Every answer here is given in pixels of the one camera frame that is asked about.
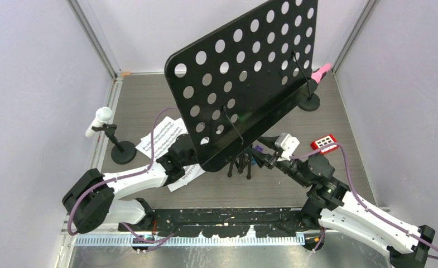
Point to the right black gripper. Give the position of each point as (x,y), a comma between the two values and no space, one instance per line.
(266,159)

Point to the sheet music page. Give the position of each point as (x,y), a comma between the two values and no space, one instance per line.
(164,135)
(191,173)

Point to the black music stand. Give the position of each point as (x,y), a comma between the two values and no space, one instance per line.
(235,83)

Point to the white toy microphone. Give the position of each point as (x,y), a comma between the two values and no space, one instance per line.
(102,116)

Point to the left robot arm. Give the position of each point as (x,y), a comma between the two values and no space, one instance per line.
(98,198)

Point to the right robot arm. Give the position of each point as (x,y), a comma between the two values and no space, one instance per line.
(334,204)

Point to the colourful toy brick car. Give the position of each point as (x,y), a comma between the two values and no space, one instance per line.
(258,157)

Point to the red white cube block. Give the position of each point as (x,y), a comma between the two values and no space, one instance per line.
(321,142)

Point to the black round microphone stand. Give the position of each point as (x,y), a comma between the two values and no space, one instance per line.
(311,101)

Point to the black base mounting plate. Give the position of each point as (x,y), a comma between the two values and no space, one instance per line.
(226,222)

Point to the pink toy microphone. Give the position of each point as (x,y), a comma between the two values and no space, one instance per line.
(318,75)

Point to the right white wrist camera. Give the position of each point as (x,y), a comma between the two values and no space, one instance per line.
(287,144)

